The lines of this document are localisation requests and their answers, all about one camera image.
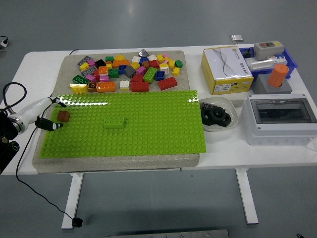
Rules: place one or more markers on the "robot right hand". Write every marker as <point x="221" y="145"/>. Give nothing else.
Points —
<point x="300" y="236"/>

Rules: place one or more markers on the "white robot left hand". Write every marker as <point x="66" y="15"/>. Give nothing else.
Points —
<point x="32" y="110"/>

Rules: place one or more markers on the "brown square toy brick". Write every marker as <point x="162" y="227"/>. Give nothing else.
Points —
<point x="145" y="65"/>
<point x="63" y="116"/>
<point x="92" y="86"/>

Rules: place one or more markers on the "grey long toy brick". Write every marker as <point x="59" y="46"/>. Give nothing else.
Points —
<point x="88" y="72"/>
<point x="84" y="61"/>

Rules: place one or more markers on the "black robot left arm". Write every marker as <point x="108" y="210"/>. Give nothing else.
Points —
<point x="7" y="129"/>

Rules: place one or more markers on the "yellow curved toy brick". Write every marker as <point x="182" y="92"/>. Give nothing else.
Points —
<point x="78" y="88"/>

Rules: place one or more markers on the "dark green long toy brick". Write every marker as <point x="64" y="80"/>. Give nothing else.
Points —
<point x="80" y="79"/>

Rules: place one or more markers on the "pink square toy brick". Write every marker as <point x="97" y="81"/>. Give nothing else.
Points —
<point x="141" y="71"/>
<point x="166" y="55"/>
<point x="91" y="63"/>
<point x="90" y="78"/>
<point x="104" y="78"/>

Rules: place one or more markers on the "yellow square toy brick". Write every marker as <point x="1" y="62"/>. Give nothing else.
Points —
<point x="119" y="57"/>
<point x="160" y="58"/>
<point x="176" y="72"/>
<point x="171" y="64"/>
<point x="135" y="65"/>
<point x="84" y="67"/>

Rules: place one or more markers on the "red square toy brick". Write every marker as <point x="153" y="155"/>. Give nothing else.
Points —
<point x="96" y="75"/>
<point x="154" y="64"/>

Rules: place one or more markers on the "orange long toy brick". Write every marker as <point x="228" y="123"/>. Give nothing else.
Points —
<point x="106" y="87"/>
<point x="121" y="64"/>

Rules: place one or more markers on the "orange and white toy brick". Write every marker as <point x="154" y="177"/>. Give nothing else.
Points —
<point x="103" y="70"/>

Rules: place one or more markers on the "light green long toy brick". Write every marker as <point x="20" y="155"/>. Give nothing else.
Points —
<point x="150" y="75"/>
<point x="114" y="122"/>

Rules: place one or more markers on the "black square toy brick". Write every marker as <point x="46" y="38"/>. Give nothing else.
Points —
<point x="100" y="63"/>

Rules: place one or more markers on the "yellow small toy brick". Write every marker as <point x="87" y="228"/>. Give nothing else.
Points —
<point x="109" y="66"/>

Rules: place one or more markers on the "dark green square toy brick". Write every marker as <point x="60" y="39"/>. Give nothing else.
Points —
<point x="109" y="59"/>
<point x="179" y="63"/>

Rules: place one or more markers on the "white square toy brick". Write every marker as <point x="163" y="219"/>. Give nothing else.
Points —
<point x="136" y="59"/>
<point x="166" y="71"/>
<point x="124" y="85"/>
<point x="152" y="57"/>

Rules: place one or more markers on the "blue square toy brick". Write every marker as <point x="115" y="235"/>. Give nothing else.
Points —
<point x="160" y="75"/>
<point x="122" y="69"/>
<point x="143" y="61"/>

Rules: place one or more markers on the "grey square toy brick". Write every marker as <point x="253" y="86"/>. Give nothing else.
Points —
<point x="129" y="72"/>

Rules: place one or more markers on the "red sloped toy brick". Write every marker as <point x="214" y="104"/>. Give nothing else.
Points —
<point x="136" y="78"/>

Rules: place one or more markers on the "red long toy brick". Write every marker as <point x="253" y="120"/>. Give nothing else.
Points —
<point x="140" y="87"/>
<point x="167" y="83"/>

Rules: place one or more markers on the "green studded baseplate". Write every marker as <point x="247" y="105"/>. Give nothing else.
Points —
<point x="153" y="124"/>

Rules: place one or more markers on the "grey sloped toy brick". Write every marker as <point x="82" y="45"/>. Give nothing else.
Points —
<point x="143" y="53"/>

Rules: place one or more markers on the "yellow and white toy brick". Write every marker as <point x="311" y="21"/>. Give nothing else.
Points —
<point x="163" y="66"/>

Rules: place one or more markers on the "pink small toy brick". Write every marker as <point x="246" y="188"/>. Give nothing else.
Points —
<point x="166" y="61"/>

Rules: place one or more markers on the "grey floor plate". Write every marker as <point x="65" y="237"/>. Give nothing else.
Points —
<point x="2" y="54"/>

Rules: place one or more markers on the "white table leg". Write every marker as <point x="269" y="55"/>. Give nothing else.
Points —
<point x="245" y="198"/>
<point x="71" y="198"/>

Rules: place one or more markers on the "white floor power socket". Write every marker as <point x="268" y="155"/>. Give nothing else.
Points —
<point x="4" y="43"/>

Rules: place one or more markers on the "grey-brown mat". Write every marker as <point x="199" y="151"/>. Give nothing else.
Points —
<point x="123" y="162"/>

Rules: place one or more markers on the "white distribution box clear lid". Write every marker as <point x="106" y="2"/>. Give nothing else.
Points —
<point x="272" y="134"/>

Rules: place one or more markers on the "black hex nut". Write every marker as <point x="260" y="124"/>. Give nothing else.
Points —
<point x="226" y="122"/>
<point x="213" y="111"/>
<point x="205" y="120"/>

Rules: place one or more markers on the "grey block holder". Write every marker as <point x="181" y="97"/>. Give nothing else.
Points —
<point x="262" y="86"/>

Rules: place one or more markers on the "white bowl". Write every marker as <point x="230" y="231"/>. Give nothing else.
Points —
<point x="223" y="101"/>

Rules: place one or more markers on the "orange cylinder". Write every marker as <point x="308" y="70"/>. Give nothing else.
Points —
<point x="278" y="74"/>

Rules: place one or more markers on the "blue plastic bin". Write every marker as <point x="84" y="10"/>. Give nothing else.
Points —
<point x="291" y="62"/>

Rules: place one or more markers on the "white circuit breaker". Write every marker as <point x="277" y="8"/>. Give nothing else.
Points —
<point x="260" y="65"/>

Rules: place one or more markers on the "yellow and white cardboard box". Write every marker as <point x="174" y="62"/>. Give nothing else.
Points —
<point x="223" y="64"/>

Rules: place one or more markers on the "black small component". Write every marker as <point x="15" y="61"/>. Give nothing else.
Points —
<point x="247" y="54"/>

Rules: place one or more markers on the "silver metal plate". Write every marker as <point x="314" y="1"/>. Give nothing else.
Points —
<point x="236" y="38"/>

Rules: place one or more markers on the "grey push-button switch box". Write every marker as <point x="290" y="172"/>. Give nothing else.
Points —
<point x="267" y="50"/>

